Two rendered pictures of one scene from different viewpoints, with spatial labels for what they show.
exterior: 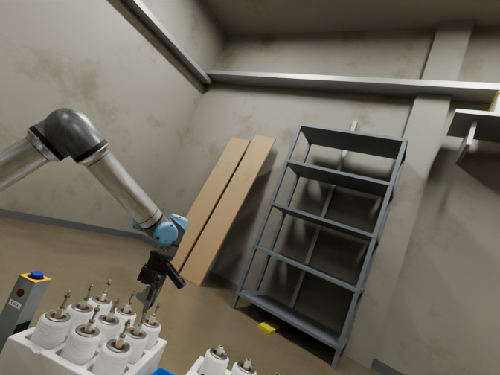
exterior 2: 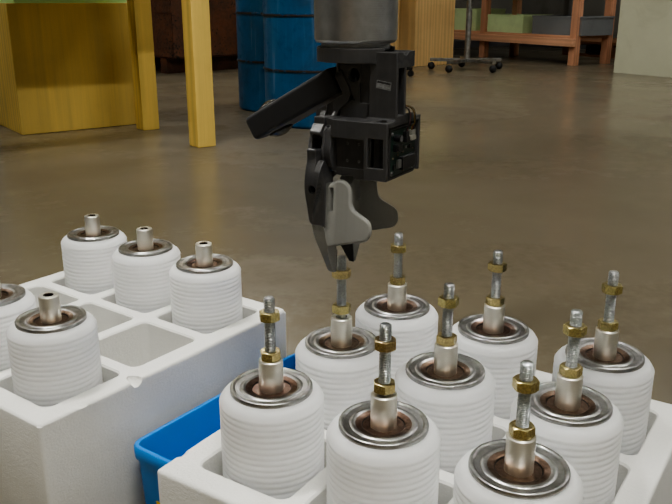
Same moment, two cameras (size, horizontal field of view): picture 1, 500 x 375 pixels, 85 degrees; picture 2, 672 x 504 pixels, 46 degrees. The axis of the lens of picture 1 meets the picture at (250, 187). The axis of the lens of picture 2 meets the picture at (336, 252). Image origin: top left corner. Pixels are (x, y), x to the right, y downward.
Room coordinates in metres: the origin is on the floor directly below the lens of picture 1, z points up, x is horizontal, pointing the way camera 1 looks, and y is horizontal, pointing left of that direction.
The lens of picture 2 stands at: (1.76, 0.50, 0.59)
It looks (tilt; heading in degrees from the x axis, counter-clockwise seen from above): 18 degrees down; 205
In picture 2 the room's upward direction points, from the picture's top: straight up
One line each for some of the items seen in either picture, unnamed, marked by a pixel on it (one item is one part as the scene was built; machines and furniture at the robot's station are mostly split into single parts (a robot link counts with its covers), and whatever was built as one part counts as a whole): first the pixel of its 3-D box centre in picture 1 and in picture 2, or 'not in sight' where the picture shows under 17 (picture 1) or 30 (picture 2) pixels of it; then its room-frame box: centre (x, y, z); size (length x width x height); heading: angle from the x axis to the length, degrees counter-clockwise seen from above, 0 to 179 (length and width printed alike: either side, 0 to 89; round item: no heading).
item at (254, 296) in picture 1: (319, 231); not in sight; (2.60, -0.77, 0.95); 0.99 x 0.44 x 1.91; 59
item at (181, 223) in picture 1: (174, 229); not in sight; (1.08, 0.21, 0.65); 0.09 x 0.08 x 0.11; 126
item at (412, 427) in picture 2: (125, 311); (383, 424); (1.22, 0.30, 0.25); 0.08 x 0.08 x 0.01
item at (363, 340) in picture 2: (136, 332); (341, 342); (1.08, 0.20, 0.25); 0.08 x 0.08 x 0.01
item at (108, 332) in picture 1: (98, 344); (441, 454); (1.10, 0.31, 0.16); 0.10 x 0.10 x 0.18
